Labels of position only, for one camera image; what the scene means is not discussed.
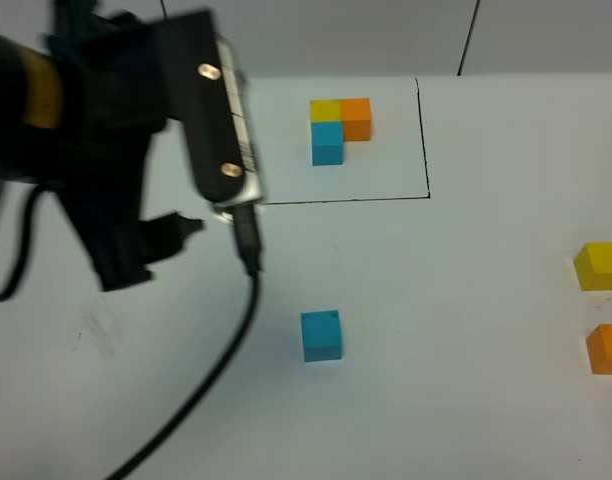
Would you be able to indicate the yellow template block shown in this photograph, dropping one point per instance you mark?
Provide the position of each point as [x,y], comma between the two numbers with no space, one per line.
[325,110]

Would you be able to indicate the orange template block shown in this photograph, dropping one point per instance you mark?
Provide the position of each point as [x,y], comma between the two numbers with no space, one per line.
[356,117]

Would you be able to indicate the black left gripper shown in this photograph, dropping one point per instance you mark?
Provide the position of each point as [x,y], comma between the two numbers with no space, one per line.
[115,102]

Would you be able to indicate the loose orange block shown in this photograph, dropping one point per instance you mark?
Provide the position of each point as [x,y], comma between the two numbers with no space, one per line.
[599,347]

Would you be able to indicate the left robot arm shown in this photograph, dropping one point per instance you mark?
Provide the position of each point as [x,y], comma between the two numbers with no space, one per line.
[31,136]

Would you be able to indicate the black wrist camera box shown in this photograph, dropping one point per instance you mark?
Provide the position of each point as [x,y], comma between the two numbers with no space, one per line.
[206,94]

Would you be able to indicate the blue template block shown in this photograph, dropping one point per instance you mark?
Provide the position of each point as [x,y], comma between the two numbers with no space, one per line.
[327,143]

